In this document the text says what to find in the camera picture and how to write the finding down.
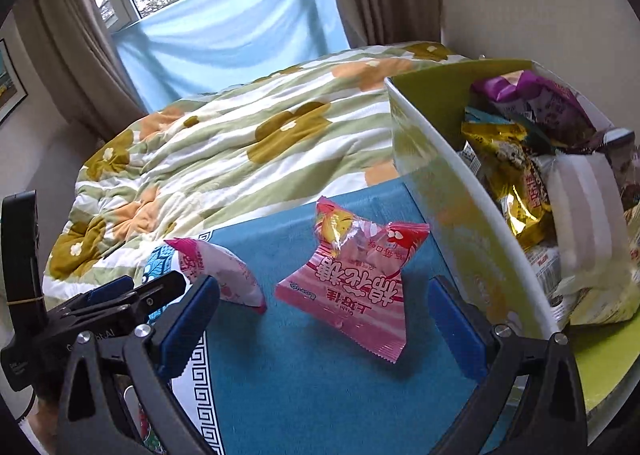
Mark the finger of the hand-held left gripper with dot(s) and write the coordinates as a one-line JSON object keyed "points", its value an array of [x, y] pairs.
{"points": [[160, 287], [107, 290]]}

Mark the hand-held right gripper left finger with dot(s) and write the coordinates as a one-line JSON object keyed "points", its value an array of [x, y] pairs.
{"points": [[190, 325]]}

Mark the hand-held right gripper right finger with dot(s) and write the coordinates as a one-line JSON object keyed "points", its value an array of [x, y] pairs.
{"points": [[457, 335]]}

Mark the pink white snack packet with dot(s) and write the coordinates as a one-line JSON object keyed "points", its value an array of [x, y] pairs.
{"points": [[225, 275]]}

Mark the white snack bag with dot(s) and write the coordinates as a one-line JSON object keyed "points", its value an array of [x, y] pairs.
{"points": [[542, 260]]}

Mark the pink striped snack packet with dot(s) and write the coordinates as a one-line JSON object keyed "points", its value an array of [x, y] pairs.
{"points": [[345, 300]]}

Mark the green cardboard box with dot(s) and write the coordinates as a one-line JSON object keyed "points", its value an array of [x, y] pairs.
{"points": [[450, 195]]}

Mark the patterned teal table mat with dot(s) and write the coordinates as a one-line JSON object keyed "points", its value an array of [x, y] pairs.
{"points": [[300, 385]]}

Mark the beige snack packet orange edge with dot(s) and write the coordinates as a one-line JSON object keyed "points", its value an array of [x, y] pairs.
{"points": [[605, 295]]}

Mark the floral striped blanket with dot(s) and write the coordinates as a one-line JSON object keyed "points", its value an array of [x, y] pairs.
{"points": [[225, 145]]}

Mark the white tissue packet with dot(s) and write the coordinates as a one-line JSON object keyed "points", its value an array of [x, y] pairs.
{"points": [[580, 215]]}

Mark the gold snack packet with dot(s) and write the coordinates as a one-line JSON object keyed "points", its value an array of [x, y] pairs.
{"points": [[510, 170]]}

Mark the pale teal snack packet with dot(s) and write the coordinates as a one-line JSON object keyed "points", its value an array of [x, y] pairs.
{"points": [[487, 115]]}

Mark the brown snack packet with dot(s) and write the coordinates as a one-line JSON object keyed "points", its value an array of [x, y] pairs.
{"points": [[622, 160]]}

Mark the purple snack packet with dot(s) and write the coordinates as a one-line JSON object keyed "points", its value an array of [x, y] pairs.
{"points": [[550, 105]]}

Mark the blue cloth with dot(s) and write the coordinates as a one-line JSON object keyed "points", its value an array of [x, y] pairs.
{"points": [[225, 45]]}

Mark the framed wall picture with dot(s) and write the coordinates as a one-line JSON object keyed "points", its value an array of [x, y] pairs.
{"points": [[7, 85]]}

